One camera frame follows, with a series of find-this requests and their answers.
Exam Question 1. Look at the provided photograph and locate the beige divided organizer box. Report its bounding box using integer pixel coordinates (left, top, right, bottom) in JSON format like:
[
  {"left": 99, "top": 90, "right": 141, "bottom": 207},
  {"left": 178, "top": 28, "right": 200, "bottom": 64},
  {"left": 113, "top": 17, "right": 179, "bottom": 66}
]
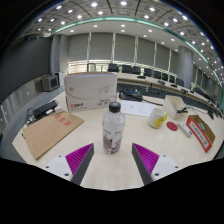
[{"left": 162, "top": 94, "right": 190, "bottom": 121}]

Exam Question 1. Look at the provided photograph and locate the brown paper envelope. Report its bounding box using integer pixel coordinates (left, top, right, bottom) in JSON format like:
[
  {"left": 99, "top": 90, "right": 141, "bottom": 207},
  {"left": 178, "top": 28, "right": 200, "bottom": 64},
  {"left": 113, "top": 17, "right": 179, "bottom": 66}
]
[{"left": 21, "top": 109, "right": 86, "bottom": 160}]

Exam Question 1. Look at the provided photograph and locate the black flat device with cables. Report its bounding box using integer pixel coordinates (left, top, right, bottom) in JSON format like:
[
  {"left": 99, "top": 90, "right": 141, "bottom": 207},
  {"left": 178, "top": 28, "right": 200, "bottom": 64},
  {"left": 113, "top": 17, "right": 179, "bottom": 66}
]
[{"left": 32, "top": 99, "right": 59, "bottom": 118}]

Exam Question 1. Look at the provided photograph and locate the clear black-capped drink bottle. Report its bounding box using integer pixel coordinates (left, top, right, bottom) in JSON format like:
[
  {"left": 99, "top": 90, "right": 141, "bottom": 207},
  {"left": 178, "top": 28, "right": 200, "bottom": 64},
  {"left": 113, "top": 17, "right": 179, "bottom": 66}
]
[{"left": 101, "top": 101, "right": 127, "bottom": 155}]

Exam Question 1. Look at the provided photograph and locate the black desk phone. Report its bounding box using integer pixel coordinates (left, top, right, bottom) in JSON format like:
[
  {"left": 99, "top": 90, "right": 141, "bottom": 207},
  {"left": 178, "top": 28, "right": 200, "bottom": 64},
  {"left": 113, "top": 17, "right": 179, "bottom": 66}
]
[{"left": 118, "top": 87, "right": 144, "bottom": 102}]

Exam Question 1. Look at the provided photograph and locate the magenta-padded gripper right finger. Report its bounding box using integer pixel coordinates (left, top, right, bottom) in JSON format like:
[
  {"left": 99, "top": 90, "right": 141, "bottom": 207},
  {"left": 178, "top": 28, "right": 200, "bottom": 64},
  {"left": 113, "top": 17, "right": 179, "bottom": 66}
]
[{"left": 131, "top": 142, "right": 183, "bottom": 186}]

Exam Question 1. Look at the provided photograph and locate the group of ceiling lights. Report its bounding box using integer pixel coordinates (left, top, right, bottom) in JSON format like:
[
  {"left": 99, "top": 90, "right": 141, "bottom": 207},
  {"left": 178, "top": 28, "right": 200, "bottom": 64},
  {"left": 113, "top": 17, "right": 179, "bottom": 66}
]
[{"left": 34, "top": 1, "right": 224, "bottom": 79}]

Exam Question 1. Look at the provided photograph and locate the grey box monitor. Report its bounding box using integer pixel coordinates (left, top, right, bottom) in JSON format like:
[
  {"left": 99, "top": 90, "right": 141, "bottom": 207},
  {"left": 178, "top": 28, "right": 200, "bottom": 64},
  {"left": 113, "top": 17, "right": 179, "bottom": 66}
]
[{"left": 41, "top": 74, "right": 60, "bottom": 92}]

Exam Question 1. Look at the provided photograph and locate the white mug with yellow print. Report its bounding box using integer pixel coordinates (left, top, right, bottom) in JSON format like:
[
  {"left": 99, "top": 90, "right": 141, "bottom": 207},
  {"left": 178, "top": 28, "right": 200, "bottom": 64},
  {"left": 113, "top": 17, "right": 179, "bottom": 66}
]
[{"left": 147, "top": 107, "right": 169, "bottom": 130}]

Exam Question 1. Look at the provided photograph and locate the black stapler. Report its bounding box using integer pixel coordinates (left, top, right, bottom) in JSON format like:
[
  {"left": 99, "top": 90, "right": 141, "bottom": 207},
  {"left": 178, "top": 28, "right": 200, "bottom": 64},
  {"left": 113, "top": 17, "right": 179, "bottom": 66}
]
[{"left": 175, "top": 106, "right": 189, "bottom": 114}]

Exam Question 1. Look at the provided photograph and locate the flat round red coaster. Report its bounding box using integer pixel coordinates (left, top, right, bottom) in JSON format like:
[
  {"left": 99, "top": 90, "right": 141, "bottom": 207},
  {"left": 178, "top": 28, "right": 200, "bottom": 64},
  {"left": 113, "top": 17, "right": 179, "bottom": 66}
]
[{"left": 165, "top": 121, "right": 179, "bottom": 132}]

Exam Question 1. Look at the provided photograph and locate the red-labelled open cardboard box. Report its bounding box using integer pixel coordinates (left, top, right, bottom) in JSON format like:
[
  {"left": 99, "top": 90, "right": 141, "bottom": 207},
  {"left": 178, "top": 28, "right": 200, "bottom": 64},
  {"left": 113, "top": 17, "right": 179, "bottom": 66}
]
[{"left": 185, "top": 114, "right": 217, "bottom": 154}]

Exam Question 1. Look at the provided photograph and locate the curved wooden conference desk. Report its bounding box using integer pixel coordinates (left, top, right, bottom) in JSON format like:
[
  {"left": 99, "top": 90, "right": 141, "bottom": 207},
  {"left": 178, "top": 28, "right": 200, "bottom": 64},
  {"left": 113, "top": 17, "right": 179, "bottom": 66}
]
[{"left": 114, "top": 71, "right": 221, "bottom": 111}]

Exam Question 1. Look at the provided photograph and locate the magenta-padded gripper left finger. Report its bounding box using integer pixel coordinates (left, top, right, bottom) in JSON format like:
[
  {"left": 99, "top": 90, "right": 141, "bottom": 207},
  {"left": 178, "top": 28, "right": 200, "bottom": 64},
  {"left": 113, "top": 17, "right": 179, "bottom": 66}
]
[{"left": 42, "top": 142, "right": 95, "bottom": 186}]

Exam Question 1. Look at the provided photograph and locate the white cardboard paper box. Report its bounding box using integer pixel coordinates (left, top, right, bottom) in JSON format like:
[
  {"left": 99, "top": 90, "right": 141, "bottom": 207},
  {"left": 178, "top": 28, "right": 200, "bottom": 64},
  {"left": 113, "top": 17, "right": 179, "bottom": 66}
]
[{"left": 63, "top": 72, "right": 118, "bottom": 113}]

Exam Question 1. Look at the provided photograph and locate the row of black office chairs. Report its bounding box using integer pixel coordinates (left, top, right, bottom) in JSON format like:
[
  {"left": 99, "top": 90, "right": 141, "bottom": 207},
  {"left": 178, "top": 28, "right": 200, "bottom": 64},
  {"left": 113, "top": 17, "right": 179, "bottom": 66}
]
[{"left": 107, "top": 63, "right": 186, "bottom": 88}]

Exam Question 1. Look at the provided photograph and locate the white printed paper sheet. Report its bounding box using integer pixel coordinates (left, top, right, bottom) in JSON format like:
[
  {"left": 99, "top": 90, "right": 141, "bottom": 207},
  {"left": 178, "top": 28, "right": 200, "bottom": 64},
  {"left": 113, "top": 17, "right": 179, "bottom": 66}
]
[{"left": 120, "top": 99, "right": 158, "bottom": 118}]

